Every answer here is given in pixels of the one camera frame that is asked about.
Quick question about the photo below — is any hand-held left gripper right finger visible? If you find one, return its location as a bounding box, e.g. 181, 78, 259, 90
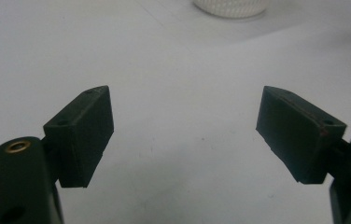
256, 85, 348, 185

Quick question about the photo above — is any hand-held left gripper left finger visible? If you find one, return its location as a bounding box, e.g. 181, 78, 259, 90
43, 85, 115, 189

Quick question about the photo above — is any white slatted plastic basket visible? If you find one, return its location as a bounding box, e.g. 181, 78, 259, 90
192, 0, 270, 19

